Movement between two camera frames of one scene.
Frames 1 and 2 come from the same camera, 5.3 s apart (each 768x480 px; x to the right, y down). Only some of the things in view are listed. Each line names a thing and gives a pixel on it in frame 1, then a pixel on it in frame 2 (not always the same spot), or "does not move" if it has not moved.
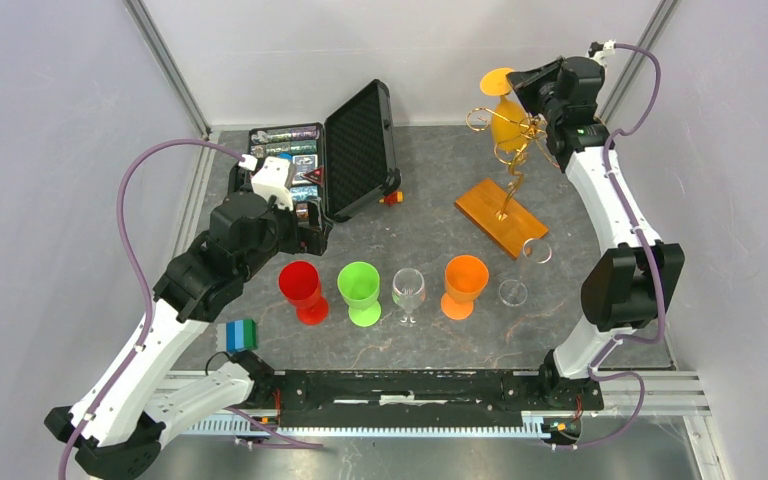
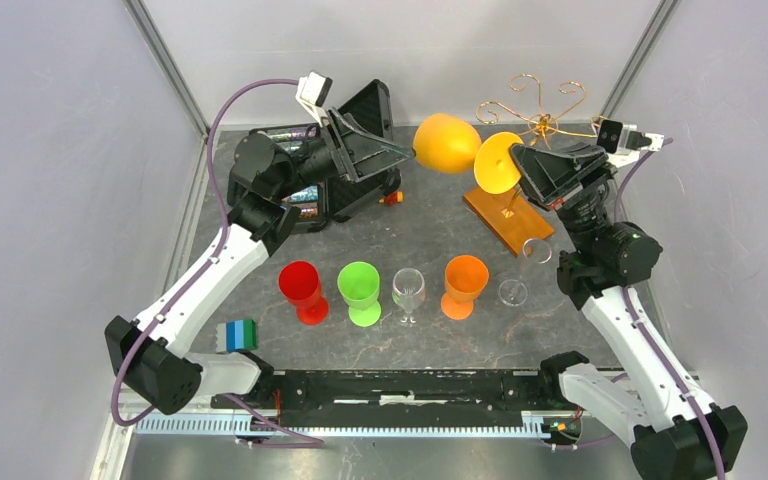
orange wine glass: [465, 278] does not move
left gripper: [314, 237] to [361, 155]
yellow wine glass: [509, 121] to [448, 144]
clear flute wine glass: [514, 292] does not move
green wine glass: [359, 286] does not move
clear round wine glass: [408, 293] does not move
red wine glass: [299, 282] does not move
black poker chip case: [347, 161] does not move
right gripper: [525, 82] to [553, 175]
